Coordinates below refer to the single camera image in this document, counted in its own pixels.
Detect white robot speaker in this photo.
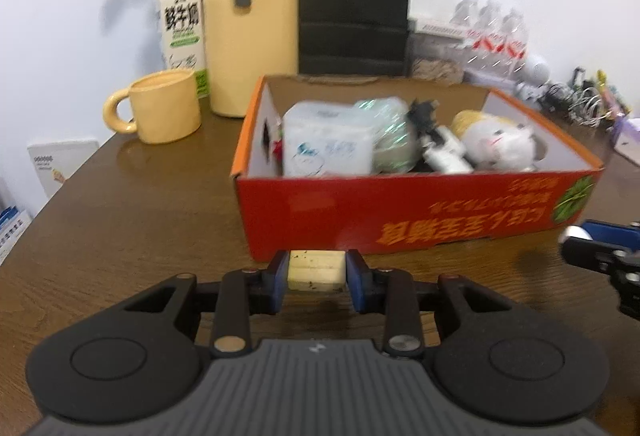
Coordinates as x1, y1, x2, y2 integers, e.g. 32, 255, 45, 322
515, 57, 551, 102

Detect lilac white box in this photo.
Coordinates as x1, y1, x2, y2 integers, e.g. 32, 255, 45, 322
612, 117, 640, 167

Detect crumpled translucent plastic bag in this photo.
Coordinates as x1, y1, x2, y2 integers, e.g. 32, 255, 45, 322
352, 96, 423, 174

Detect white printed card box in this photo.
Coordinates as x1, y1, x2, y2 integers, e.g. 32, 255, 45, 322
27, 139, 98, 198

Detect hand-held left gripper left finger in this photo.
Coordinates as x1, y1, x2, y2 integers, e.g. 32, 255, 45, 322
117, 250, 292, 358

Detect white cable tangle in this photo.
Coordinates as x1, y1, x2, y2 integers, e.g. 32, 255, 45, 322
570, 86, 608, 127

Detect clear seed container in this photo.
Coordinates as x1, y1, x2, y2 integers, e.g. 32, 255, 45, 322
410, 34, 466, 84

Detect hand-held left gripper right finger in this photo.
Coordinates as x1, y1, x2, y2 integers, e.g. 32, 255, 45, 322
345, 249, 523, 358

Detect white milk carton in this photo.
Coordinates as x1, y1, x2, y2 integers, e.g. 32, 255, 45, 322
155, 0, 210, 100

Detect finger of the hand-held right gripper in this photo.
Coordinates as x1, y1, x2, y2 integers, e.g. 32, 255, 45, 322
559, 226, 633, 272
582, 219, 640, 244

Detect blue white boxes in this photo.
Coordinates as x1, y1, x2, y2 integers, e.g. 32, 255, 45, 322
0, 203, 32, 264

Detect black cable tangle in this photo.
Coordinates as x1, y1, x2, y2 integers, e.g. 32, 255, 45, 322
537, 81, 576, 119

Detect pale tin box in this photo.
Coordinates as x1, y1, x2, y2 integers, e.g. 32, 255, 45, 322
462, 66, 516, 90

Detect clear water bottle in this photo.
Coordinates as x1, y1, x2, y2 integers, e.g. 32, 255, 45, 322
475, 0, 506, 70
500, 9, 531, 73
450, 0, 483, 47

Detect yellow mug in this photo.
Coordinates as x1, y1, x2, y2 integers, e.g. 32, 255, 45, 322
102, 70, 202, 144

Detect white tissue pack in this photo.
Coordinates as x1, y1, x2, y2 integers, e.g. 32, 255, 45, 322
281, 100, 376, 177

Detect yellow thermos jug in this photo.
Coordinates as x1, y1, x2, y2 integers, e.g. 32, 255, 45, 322
204, 0, 301, 118

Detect yellow white plush toy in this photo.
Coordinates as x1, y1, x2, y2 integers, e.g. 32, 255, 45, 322
450, 110, 538, 172

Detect cream rectangular block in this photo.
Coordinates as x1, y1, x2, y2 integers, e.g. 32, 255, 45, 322
288, 250, 347, 293

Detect red cardboard box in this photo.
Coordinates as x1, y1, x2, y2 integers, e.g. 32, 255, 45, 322
230, 74, 606, 263

